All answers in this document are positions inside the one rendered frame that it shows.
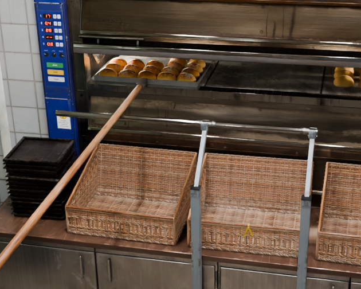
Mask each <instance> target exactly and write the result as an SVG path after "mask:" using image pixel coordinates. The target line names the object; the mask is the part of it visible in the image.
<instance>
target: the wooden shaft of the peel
mask: <svg viewBox="0 0 361 289"><path fill-rule="evenodd" d="M141 89H142V86H141V85H140V84H138V85H137V86H136V87H135V88H134V90H133V91H132V92H131V93H130V94H129V96H128V97H127V98H126V99H125V101H124V102H123V103H122V104H121V106H120V107H119V108H118V109H117V110H116V112H115V113H114V114H113V115H112V117H111V118H110V119H109V121H107V123H106V124H105V125H104V127H103V128H102V129H101V130H100V131H99V133H98V134H97V135H96V136H95V138H94V139H93V140H92V141H91V143H90V144H89V145H88V146H87V148H86V149H85V150H84V151H83V152H82V154H81V155H80V156H79V157H78V159H77V160H76V161H75V163H74V164H73V165H72V166H71V167H70V169H69V170H68V171H67V172H66V173H65V175H64V176H63V177H62V178H61V179H60V181H59V182H58V184H57V185H56V186H55V187H54V188H53V190H52V191H51V192H50V193H49V194H48V196H47V197H46V198H45V199H44V200H43V202H42V203H41V205H40V206H39V207H38V208H37V209H36V211H35V212H34V213H33V214H32V215H31V217H30V218H29V219H28V220H27V222H26V223H25V224H24V225H23V227H22V228H21V229H20V230H19V231H18V233H17V234H16V235H15V236H14V238H13V239H12V240H11V242H9V244H8V245H7V246H6V248H5V249H4V250H3V251H2V252H1V254H0V269H1V268H2V266H3V265H4V264H5V263H6V261H7V260H8V259H9V257H10V256H11V255H12V254H13V252H14V251H15V250H16V249H17V247H18V246H19V245H20V244H21V242H22V241H23V239H24V238H25V237H26V236H27V235H28V233H29V232H30V231H31V229H32V228H33V227H34V226H35V224H36V223H37V222H38V220H39V219H40V218H41V217H42V215H43V214H44V213H45V212H46V210H47V209H48V207H50V205H51V204H52V203H53V201H54V200H55V199H56V198H57V196H58V195H59V194H60V193H61V191H62V190H63V188H64V187H65V186H66V185H67V183H68V182H69V181H70V180H71V178H72V177H73V176H74V175H75V173H76V172H77V171H78V169H79V168H80V167H81V166H82V164H83V163H84V162H85V161H86V159H87V158H88V157H89V156H90V154H91V153H92V151H93V150H94V149H95V148H96V146H97V145H98V144H99V143H100V142H101V140H102V139H103V138H104V137H105V135H106V134H107V132H108V131H109V130H110V129H111V127H112V126H113V125H114V124H115V122H116V121H117V120H118V118H120V116H121V115H122V113H123V112H124V111H125V110H126V108H127V107H128V106H129V105H130V103H131V102H132V101H133V99H134V98H135V97H136V95H137V94H138V93H139V92H140V90H141Z"/></svg>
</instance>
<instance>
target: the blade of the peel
mask: <svg viewBox="0 0 361 289"><path fill-rule="evenodd" d="M121 58H123V59H125V61H126V62H127V64H128V62H129V61H130V60H132V59H135V58H126V57H121ZM137 59H139V60H141V61H143V62H144V64H145V66H146V64H147V63H148V62H149V61H151V60H155V59H145V58H137ZM158 61H160V62H162V63H163V65H164V67H165V66H166V64H167V63H168V62H169V60H158ZM205 64H206V66H205V67H204V68H203V71H202V73H200V74H199V77H198V78H197V79H196V82H193V81H177V80H176V81H175V80H158V79H157V77H156V79H147V82H148V84H156V85H173V86H183V87H197V86H198V85H199V83H200V82H201V80H202V78H203V77H204V75H205V73H206V72H207V70H208V68H209V67H210V65H211V63H205ZM105 67H106V66H105ZM105 67H104V68H105ZM104 68H103V69H104ZM101 70H102V69H101ZM101 70H100V71H101ZM100 71H98V72H97V73H96V74H95V75H94V80H97V81H114V82H123V83H137V82H138V81H139V80H140V79H141V78H132V77H119V76H118V75H119V74H117V77H115V76H100V75H99V74H100Z"/></svg>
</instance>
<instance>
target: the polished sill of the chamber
mask: <svg viewBox="0 0 361 289"><path fill-rule="evenodd" d="M135 87H136V83H123V82H114V81H97V80H91V79H90V80H89V81H88V82H87V90H90V91H107V92H124V93H131V92H132V91H133V90H134V88H135ZM139 93H142V94H151V95H168V96H185V97H203V98H212V99H230V100H247V101H264V102H274V103H291V104H308V105H318V106H335V107H352V108H361V96H351V95H332V94H322V93H304V92H285V91H267V90H257V89H239V88H221V87H203V86H197V87H183V86H173V85H156V84H147V85H146V86H145V87H144V89H143V90H140V92H139Z"/></svg>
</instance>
